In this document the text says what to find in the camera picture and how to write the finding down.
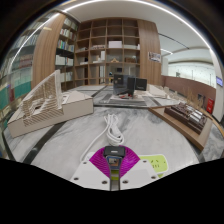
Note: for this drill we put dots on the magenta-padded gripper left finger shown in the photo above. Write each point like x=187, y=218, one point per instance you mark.
x=96, y=166

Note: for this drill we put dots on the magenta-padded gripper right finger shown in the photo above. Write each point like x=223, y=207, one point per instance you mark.
x=133, y=166

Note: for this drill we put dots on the black charger block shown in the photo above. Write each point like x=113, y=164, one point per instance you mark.
x=114, y=152

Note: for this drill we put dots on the green and white power strip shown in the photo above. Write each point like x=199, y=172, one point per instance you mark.
x=156, y=163

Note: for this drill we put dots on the brown model on wooden board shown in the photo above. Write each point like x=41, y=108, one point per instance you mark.
x=186, y=115

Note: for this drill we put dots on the white architectural building model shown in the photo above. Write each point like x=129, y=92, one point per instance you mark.
x=50, y=106

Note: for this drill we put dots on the small white architectural model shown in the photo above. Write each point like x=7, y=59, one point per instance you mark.
x=158, y=91

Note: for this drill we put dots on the black model on grey base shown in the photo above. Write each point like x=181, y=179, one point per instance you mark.
x=121, y=83

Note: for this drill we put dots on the dark bin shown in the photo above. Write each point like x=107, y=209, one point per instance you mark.
x=202, y=101

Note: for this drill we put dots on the red bin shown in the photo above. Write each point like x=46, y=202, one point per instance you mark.
x=210, y=105

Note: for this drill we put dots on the dark bookshelf with books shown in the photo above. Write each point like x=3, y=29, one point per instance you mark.
x=65, y=60

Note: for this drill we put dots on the large bookcase with books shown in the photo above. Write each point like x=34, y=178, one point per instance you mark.
x=20, y=83

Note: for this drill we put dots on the wooden cubby shelf unit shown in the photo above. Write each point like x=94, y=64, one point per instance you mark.
x=100, y=50

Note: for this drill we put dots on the wall poster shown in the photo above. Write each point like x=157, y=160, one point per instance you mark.
x=154, y=57

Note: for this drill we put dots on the wall screen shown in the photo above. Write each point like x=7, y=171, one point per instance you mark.
x=219, y=81

